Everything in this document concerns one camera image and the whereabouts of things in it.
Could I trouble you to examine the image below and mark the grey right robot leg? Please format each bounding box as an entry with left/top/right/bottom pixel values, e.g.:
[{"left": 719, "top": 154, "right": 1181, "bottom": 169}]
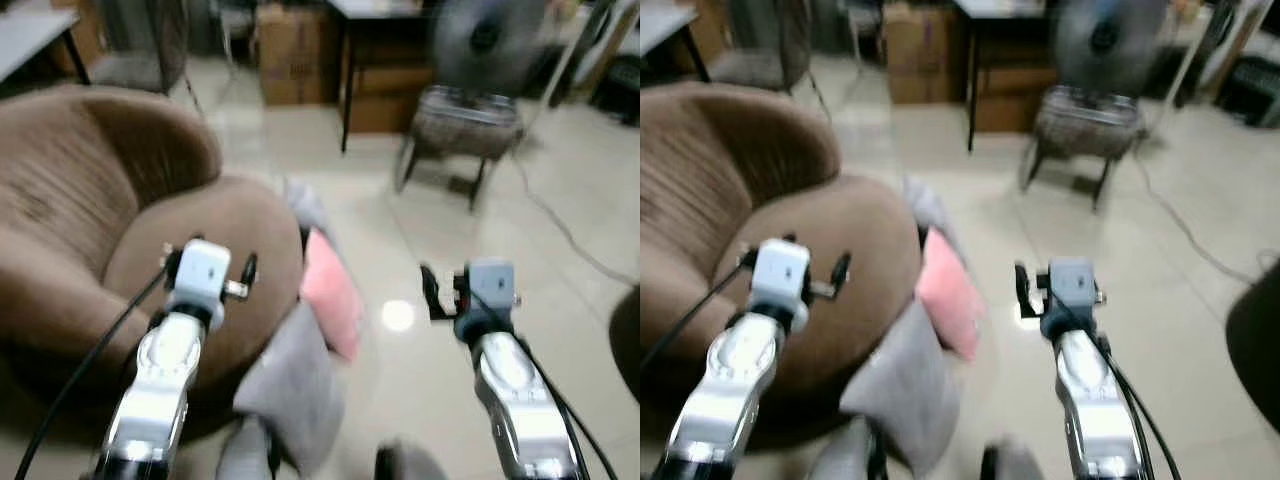
[
  {"left": 374, "top": 438, "right": 448, "bottom": 480},
  {"left": 979, "top": 435, "right": 1048, "bottom": 480}
]

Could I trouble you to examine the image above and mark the black round object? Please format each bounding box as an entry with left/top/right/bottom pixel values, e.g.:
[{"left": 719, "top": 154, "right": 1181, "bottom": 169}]
[
  {"left": 1224, "top": 258, "right": 1280, "bottom": 438},
  {"left": 608, "top": 285, "right": 641, "bottom": 386}
]

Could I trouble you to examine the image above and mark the black crate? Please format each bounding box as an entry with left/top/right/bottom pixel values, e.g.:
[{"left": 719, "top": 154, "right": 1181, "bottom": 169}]
[
  {"left": 1214, "top": 54, "right": 1280, "bottom": 128},
  {"left": 589, "top": 54, "right": 641, "bottom": 128}
]

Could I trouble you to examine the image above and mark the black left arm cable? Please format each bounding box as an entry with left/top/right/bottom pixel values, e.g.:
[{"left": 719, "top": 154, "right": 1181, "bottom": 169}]
[
  {"left": 14, "top": 264, "right": 173, "bottom": 480},
  {"left": 640, "top": 262, "right": 753, "bottom": 373}
]

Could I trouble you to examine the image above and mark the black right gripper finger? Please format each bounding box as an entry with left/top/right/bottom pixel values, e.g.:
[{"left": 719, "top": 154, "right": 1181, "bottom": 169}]
[
  {"left": 419, "top": 262, "right": 451, "bottom": 322},
  {"left": 1014, "top": 261, "right": 1036, "bottom": 321}
]

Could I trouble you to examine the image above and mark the woven stool with dark legs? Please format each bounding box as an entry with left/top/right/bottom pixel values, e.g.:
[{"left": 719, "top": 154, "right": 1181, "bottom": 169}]
[
  {"left": 394, "top": 85, "right": 527, "bottom": 213},
  {"left": 1019, "top": 85, "right": 1150, "bottom": 213}
]

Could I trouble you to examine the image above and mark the white table with black legs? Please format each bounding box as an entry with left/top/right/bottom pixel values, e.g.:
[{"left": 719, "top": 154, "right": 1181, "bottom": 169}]
[
  {"left": 640, "top": 0, "right": 713, "bottom": 83},
  {"left": 0, "top": 8, "right": 92, "bottom": 89}
]

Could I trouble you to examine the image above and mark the black desk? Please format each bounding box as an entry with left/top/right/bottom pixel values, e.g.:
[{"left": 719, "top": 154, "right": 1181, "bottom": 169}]
[
  {"left": 954, "top": 0, "right": 1063, "bottom": 156},
  {"left": 327, "top": 0, "right": 443, "bottom": 156}
]

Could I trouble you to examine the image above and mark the light grey pillow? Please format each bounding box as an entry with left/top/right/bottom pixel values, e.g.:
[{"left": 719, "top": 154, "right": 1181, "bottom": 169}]
[
  {"left": 904, "top": 175, "right": 957, "bottom": 243},
  {"left": 282, "top": 177, "right": 332, "bottom": 243}
]

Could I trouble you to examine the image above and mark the dark mesh chair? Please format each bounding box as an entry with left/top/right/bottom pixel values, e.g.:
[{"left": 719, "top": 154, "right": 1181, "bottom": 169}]
[
  {"left": 709, "top": 0, "right": 813, "bottom": 93},
  {"left": 88, "top": 0, "right": 192, "bottom": 97}
]

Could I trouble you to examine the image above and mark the brown box under desk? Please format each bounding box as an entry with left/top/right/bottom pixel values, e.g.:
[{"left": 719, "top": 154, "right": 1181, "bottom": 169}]
[
  {"left": 345, "top": 64, "right": 433, "bottom": 136},
  {"left": 974, "top": 64, "right": 1057, "bottom": 135}
]

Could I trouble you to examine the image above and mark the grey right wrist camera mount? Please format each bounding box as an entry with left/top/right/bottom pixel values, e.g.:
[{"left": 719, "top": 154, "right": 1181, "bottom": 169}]
[
  {"left": 465, "top": 258, "right": 519, "bottom": 323},
  {"left": 1047, "top": 256, "right": 1099, "bottom": 317}
]

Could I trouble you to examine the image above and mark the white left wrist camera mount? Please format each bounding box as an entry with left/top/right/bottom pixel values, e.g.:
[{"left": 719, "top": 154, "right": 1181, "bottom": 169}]
[
  {"left": 750, "top": 239, "right": 812, "bottom": 307},
  {"left": 169, "top": 239, "right": 233, "bottom": 307}
]

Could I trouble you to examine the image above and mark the tall cardboard box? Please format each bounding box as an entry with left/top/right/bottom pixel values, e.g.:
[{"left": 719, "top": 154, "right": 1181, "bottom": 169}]
[
  {"left": 884, "top": 3, "right": 968, "bottom": 106},
  {"left": 256, "top": 4, "right": 338, "bottom": 107}
]

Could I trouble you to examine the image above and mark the brown round sofa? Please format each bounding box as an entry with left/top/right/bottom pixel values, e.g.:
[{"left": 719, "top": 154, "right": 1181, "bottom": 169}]
[
  {"left": 0, "top": 84, "right": 307, "bottom": 446},
  {"left": 640, "top": 80, "right": 927, "bottom": 453}
]

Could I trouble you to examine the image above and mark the leaning metal stand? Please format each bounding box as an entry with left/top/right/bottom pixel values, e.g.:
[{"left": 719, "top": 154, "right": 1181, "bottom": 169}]
[
  {"left": 546, "top": 0, "right": 623, "bottom": 109},
  {"left": 1173, "top": 0, "right": 1243, "bottom": 109}
]

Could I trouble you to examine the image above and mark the pink pillow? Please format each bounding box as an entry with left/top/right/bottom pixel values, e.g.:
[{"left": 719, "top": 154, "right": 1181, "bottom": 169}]
[
  {"left": 299, "top": 227, "right": 367, "bottom": 362},
  {"left": 915, "top": 227, "right": 988, "bottom": 362}
]

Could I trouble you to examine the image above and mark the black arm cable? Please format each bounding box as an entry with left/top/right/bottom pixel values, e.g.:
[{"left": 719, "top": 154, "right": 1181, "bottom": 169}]
[
  {"left": 640, "top": 262, "right": 753, "bottom": 373},
  {"left": 14, "top": 264, "right": 173, "bottom": 480},
  {"left": 1093, "top": 332, "right": 1183, "bottom": 480},
  {"left": 498, "top": 328, "right": 619, "bottom": 480}
]

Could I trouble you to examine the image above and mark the grey robot leg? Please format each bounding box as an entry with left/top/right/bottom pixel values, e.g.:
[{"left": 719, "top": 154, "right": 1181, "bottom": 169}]
[
  {"left": 808, "top": 418, "right": 883, "bottom": 480},
  {"left": 374, "top": 438, "right": 448, "bottom": 480},
  {"left": 979, "top": 435, "right": 1048, "bottom": 480},
  {"left": 214, "top": 415, "right": 278, "bottom": 480}
]

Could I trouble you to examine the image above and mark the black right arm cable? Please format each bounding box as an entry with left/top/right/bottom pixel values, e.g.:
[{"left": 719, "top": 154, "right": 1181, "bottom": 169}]
[
  {"left": 498, "top": 328, "right": 619, "bottom": 480},
  {"left": 1093, "top": 332, "right": 1183, "bottom": 480}
]

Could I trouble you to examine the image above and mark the grey left robot leg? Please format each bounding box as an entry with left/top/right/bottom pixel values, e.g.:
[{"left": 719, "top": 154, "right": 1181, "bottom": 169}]
[
  {"left": 808, "top": 418, "right": 883, "bottom": 480},
  {"left": 214, "top": 415, "right": 278, "bottom": 480}
]

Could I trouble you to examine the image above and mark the grey floor cable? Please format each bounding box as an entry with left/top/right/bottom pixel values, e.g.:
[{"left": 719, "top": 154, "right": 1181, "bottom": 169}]
[
  {"left": 508, "top": 150, "right": 641, "bottom": 291},
  {"left": 1133, "top": 150, "right": 1280, "bottom": 287}
]

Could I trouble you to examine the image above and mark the black round fan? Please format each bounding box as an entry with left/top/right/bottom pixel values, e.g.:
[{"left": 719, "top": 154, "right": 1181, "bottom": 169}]
[
  {"left": 432, "top": 0, "right": 547, "bottom": 98},
  {"left": 1054, "top": 0, "right": 1168, "bottom": 98}
]

